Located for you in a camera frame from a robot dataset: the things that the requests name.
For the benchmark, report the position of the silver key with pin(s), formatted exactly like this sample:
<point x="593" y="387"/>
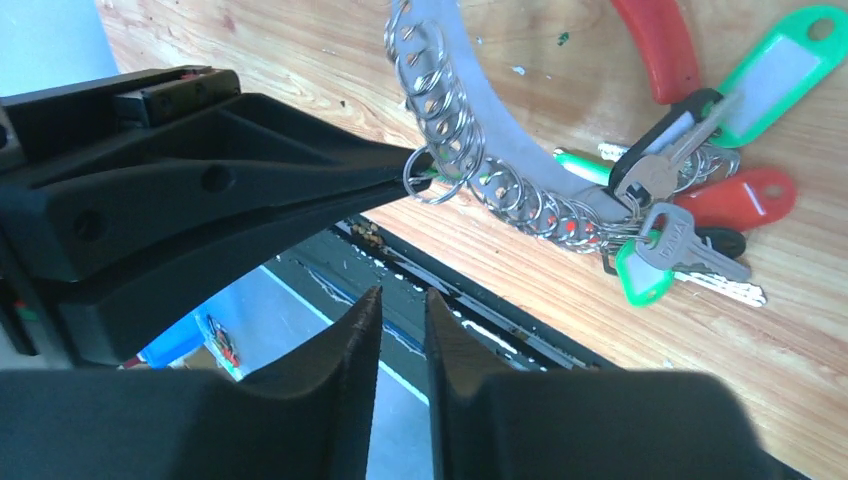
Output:
<point x="679" y="247"/>

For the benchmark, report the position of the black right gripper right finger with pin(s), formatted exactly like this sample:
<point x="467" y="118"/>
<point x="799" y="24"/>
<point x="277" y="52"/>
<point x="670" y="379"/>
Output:
<point x="492" y="421"/>

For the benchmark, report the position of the black key tag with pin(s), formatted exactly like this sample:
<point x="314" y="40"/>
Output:
<point x="681" y="117"/>

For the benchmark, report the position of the large green key tag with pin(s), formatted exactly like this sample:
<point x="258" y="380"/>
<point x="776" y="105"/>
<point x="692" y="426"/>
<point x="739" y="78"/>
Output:
<point x="797" y="53"/>

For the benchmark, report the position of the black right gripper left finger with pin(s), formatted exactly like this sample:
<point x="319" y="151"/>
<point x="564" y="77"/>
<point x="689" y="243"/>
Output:
<point x="306" y="415"/>

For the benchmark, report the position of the red key tag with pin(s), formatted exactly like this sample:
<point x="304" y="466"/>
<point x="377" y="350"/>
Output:
<point x="750" y="199"/>

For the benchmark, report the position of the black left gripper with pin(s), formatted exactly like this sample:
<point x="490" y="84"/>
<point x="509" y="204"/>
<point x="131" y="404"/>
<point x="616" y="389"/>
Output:
<point x="128" y="201"/>

